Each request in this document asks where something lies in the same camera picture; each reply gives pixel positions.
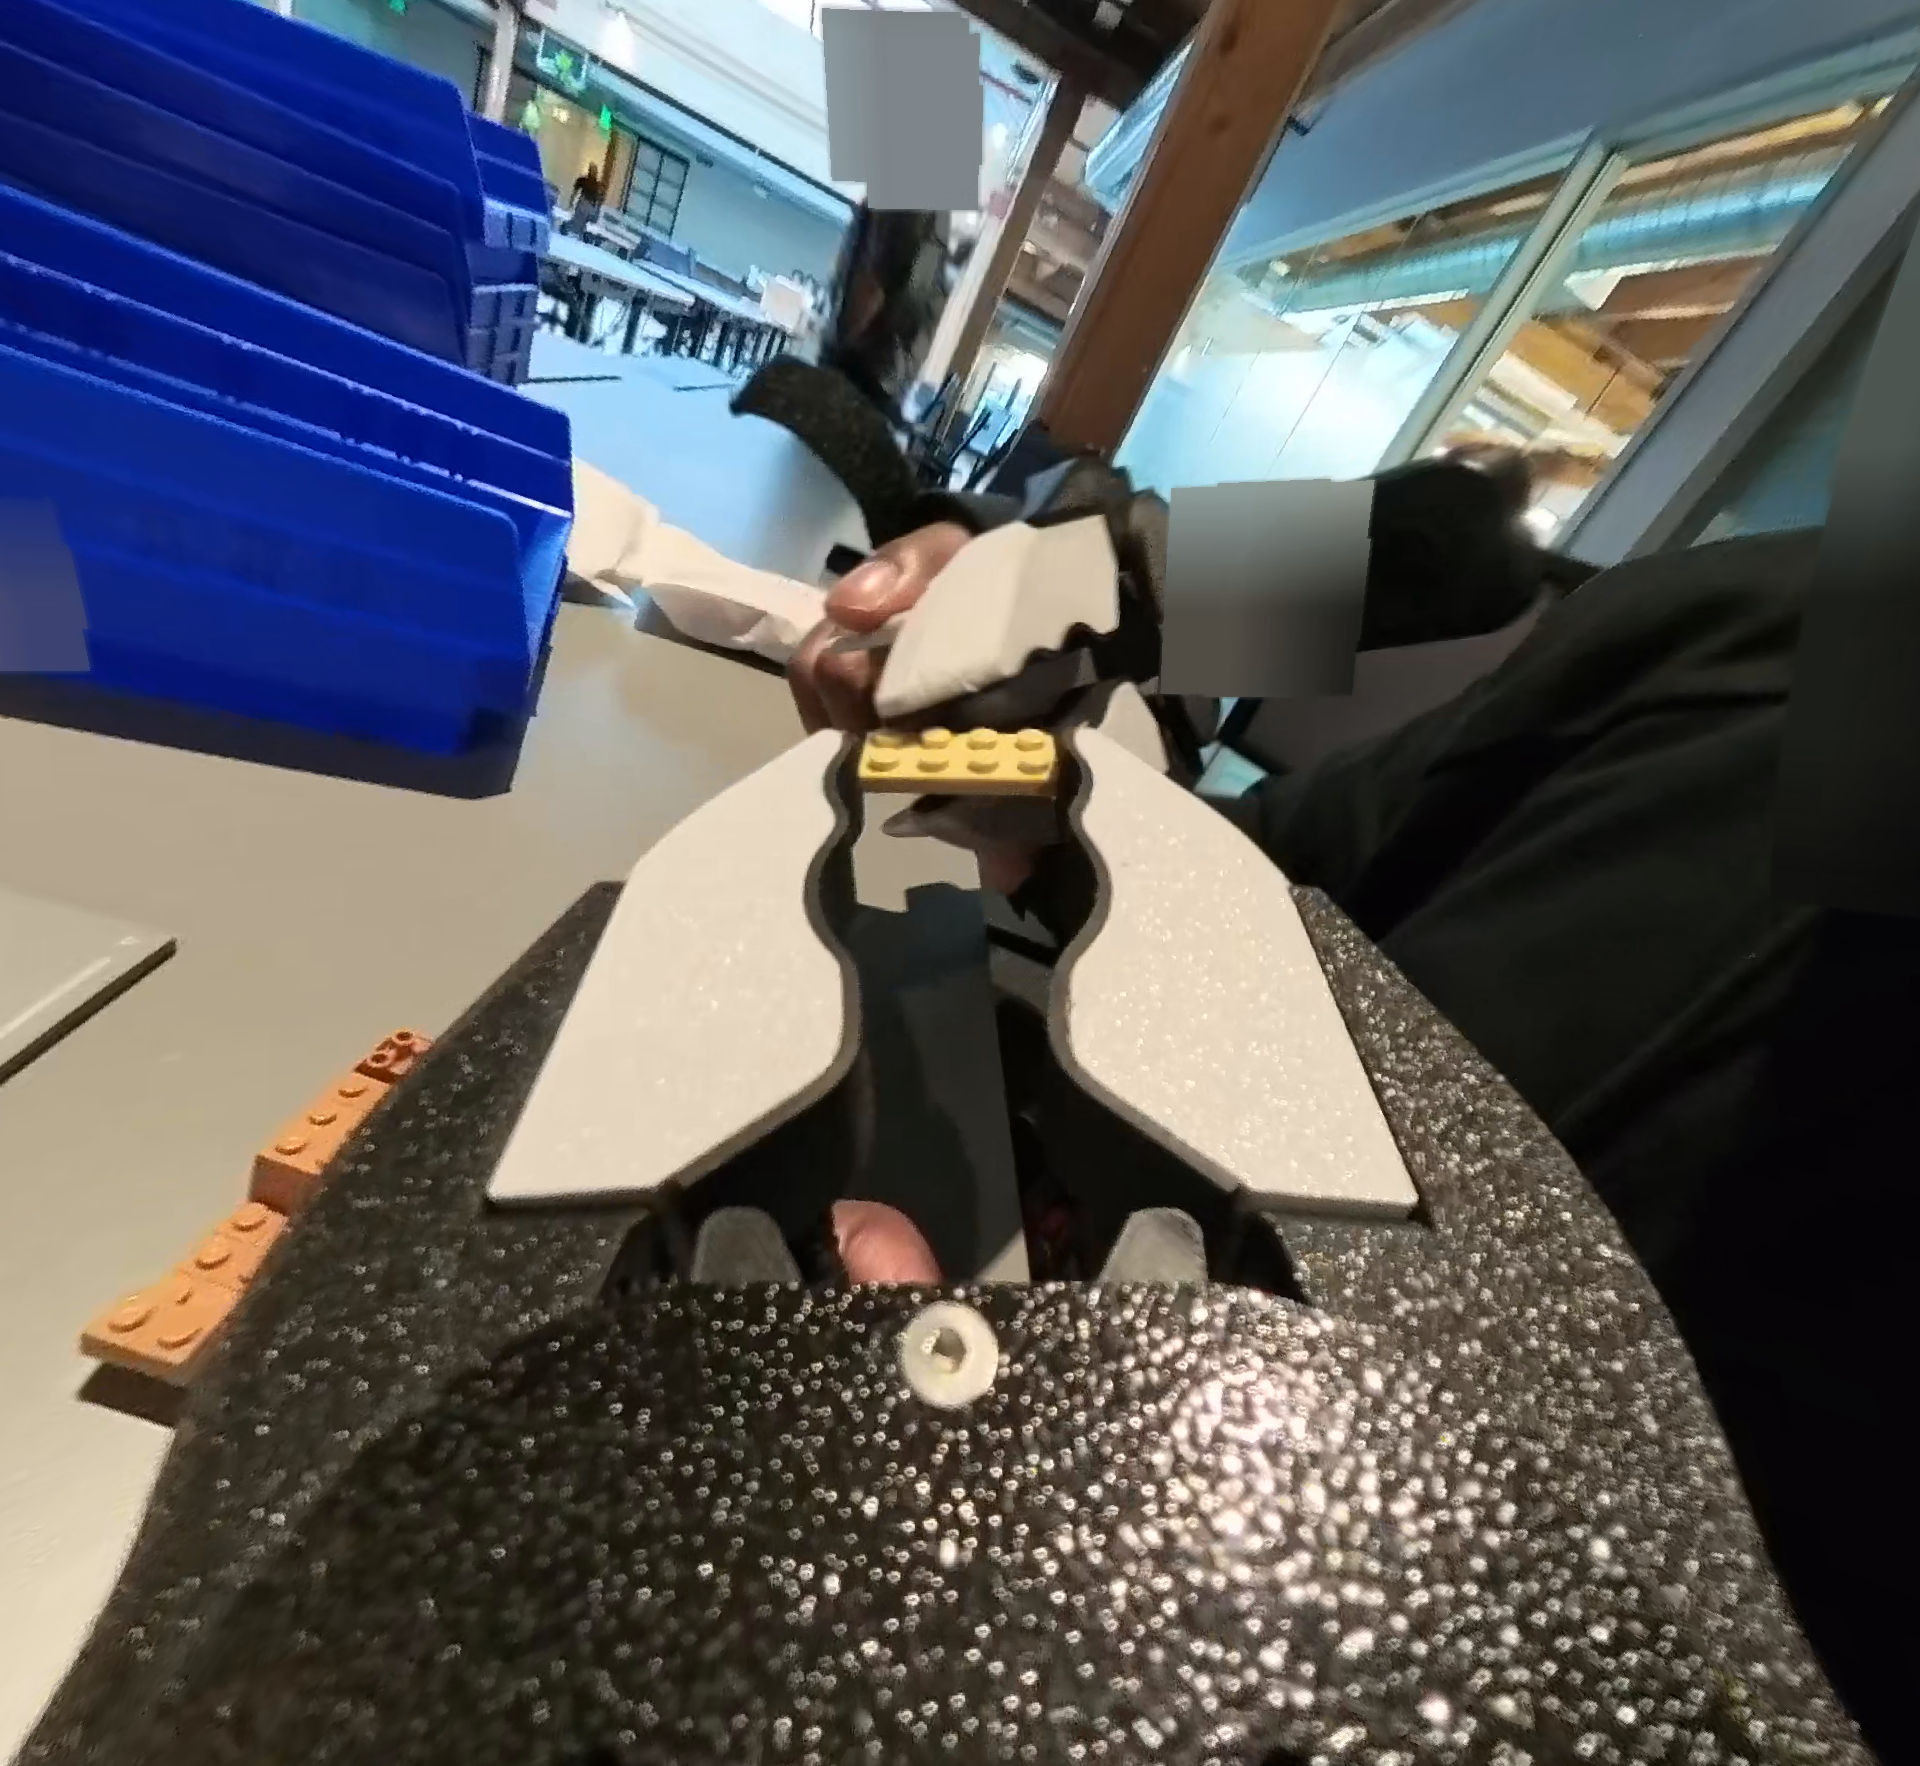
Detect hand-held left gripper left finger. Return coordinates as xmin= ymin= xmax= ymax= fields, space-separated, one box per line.
xmin=486 ymin=731 xmax=865 ymax=1206

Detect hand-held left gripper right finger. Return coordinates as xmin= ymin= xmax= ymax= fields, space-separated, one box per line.
xmin=1054 ymin=738 xmax=1422 ymax=1219

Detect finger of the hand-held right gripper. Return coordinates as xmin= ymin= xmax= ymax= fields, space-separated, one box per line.
xmin=872 ymin=511 xmax=1125 ymax=720

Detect tan toy brick plate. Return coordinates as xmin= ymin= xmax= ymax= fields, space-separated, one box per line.
xmin=858 ymin=727 xmax=1064 ymax=798

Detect blue plastic bin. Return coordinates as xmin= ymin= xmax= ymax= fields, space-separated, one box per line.
xmin=0 ymin=333 xmax=579 ymax=568
xmin=0 ymin=489 xmax=575 ymax=800

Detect person's right forearm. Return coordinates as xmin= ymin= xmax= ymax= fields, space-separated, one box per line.
xmin=1199 ymin=552 xmax=1824 ymax=957

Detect grey desk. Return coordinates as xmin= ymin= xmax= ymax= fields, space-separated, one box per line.
xmin=0 ymin=356 xmax=1201 ymax=1722

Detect person's right hand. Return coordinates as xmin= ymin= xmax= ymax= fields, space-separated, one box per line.
xmin=787 ymin=524 xmax=981 ymax=740

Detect crumpled white paper bags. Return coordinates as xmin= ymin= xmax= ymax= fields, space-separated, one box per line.
xmin=561 ymin=461 xmax=845 ymax=664

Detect row of office tables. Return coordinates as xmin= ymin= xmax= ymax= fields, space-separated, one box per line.
xmin=538 ymin=214 xmax=820 ymax=372

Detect person's black jacket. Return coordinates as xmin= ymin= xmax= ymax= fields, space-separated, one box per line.
xmin=1244 ymin=221 xmax=1920 ymax=1766

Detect orange toy brick assembly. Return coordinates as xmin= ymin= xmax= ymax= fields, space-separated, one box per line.
xmin=81 ymin=1031 xmax=432 ymax=1386

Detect stack of blue bins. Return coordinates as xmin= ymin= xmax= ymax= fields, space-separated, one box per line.
xmin=0 ymin=0 xmax=551 ymax=447

